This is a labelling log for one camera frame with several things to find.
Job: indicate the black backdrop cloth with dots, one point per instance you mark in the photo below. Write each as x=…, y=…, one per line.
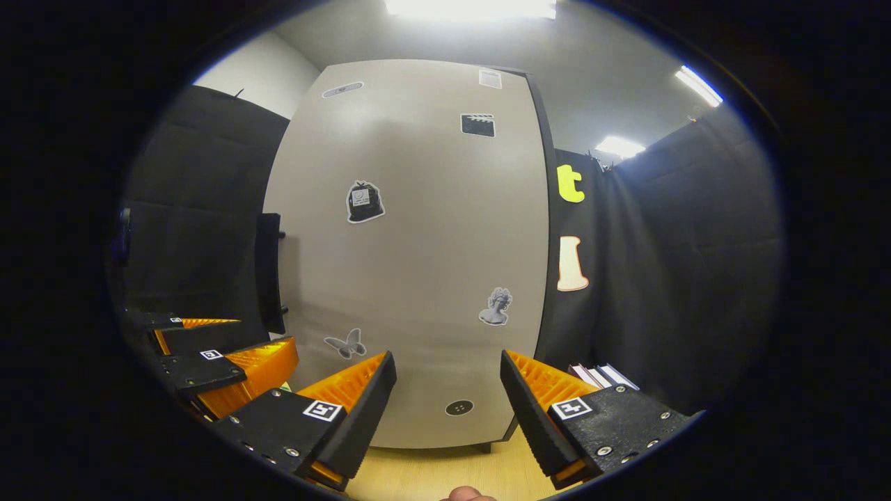
x=696, y=264

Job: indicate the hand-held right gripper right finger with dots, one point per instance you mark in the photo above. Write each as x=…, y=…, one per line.
x=525, y=417

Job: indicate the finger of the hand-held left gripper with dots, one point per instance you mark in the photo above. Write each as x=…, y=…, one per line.
x=209, y=339
x=205, y=372

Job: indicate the grey cabinet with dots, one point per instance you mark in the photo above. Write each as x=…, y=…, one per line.
x=551, y=223

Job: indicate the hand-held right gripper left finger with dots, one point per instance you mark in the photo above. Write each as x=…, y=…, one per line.
x=365, y=417

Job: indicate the white cabinet door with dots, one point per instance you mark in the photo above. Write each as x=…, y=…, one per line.
x=418, y=264

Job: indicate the ceiling light panel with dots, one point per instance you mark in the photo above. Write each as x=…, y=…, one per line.
x=619, y=147
x=470, y=8
x=698, y=85

